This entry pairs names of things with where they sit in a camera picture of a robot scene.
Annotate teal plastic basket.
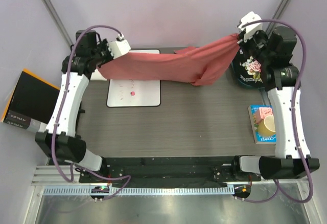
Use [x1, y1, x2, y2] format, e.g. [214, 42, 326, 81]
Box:
[230, 62, 264, 89]

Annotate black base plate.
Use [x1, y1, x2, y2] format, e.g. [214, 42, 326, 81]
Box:
[78, 156, 261, 189]

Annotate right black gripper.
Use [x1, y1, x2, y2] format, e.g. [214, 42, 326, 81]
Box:
[238, 28, 274, 65]

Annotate aluminium frame rail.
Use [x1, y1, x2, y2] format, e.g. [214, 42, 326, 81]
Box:
[31, 165, 307, 186]

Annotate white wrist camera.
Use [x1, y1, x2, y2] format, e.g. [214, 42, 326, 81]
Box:
[108, 39, 131, 59]
[237, 11, 263, 43]

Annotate slotted cable duct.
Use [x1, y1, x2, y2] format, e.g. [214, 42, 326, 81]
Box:
[43, 185, 235, 197]

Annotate yellow mug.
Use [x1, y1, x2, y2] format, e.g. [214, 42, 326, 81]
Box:
[257, 115, 276, 137]

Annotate black floral t shirt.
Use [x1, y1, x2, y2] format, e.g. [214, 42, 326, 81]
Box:
[232, 49, 261, 78]

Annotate white dry-erase board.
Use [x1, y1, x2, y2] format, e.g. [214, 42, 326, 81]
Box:
[106, 49, 161, 108]

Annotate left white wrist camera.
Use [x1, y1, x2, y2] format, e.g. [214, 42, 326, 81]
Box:
[108, 39, 131, 59]

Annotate folded white t shirt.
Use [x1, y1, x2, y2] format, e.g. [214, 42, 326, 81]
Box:
[90, 70, 107, 81]

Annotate pink t shirt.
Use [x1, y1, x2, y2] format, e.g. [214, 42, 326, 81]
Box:
[98, 33, 240, 86]

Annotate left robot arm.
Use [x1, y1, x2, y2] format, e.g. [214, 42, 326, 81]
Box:
[35, 30, 111, 183]

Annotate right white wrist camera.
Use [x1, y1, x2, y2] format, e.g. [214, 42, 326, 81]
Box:
[237, 11, 263, 43]

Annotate black orange clip file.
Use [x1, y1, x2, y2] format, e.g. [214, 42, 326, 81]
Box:
[1, 69, 60, 132]

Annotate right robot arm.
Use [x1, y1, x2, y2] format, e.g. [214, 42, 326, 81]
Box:
[230, 26, 320, 181]

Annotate blue picture book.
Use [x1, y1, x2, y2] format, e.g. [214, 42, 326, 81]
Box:
[248, 105, 276, 145]

